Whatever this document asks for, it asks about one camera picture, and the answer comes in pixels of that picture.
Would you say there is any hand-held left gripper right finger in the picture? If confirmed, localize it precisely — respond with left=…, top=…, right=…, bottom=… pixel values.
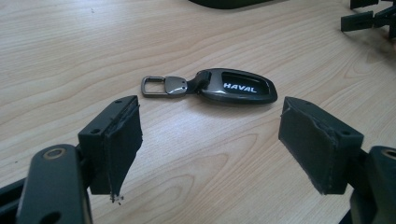
left=277, top=95, right=365, bottom=196

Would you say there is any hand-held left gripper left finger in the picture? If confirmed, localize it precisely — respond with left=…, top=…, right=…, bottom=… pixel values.
left=78, top=94, right=144, bottom=203

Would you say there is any dark grey car key fob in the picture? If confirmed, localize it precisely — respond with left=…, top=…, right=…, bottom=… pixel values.
left=140, top=67, right=278, bottom=105

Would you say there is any dark rounded object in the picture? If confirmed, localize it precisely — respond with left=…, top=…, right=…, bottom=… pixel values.
left=188, top=0, right=276, bottom=10

